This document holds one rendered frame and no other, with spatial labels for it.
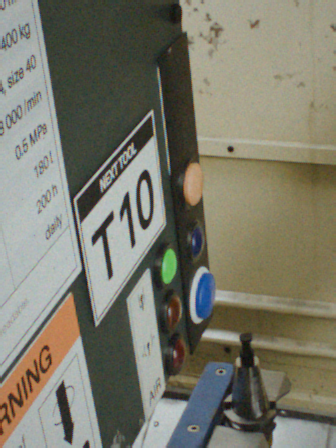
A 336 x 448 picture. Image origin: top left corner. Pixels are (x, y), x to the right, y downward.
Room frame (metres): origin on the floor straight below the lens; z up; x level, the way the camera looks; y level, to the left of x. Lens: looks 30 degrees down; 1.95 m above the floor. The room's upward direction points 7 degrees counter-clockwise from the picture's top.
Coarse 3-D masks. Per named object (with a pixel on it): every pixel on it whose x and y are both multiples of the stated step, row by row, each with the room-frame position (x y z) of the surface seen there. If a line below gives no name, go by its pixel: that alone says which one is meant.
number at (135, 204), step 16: (144, 160) 0.43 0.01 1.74; (128, 176) 0.41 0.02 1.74; (144, 176) 0.43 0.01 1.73; (128, 192) 0.41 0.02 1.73; (144, 192) 0.43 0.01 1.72; (128, 208) 0.41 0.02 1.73; (144, 208) 0.43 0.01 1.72; (128, 224) 0.41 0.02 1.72; (144, 224) 0.42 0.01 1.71; (128, 240) 0.40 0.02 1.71; (144, 240) 0.42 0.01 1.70; (128, 256) 0.40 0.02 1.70
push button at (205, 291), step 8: (200, 280) 0.48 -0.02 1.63; (208, 280) 0.48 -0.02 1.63; (200, 288) 0.47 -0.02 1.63; (208, 288) 0.48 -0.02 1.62; (200, 296) 0.47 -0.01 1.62; (208, 296) 0.48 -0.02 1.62; (200, 304) 0.47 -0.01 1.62; (208, 304) 0.48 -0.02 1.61; (200, 312) 0.47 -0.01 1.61; (208, 312) 0.48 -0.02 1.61
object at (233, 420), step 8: (272, 400) 0.81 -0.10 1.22; (272, 408) 0.81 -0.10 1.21; (224, 416) 0.81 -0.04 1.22; (232, 416) 0.79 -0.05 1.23; (264, 416) 0.79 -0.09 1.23; (272, 416) 0.79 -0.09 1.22; (232, 424) 0.79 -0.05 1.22; (240, 424) 0.78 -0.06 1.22; (248, 424) 0.78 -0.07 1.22; (256, 424) 0.78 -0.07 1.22; (264, 424) 0.78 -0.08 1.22; (272, 424) 0.79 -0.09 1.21; (264, 432) 0.78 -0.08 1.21; (272, 432) 0.79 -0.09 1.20
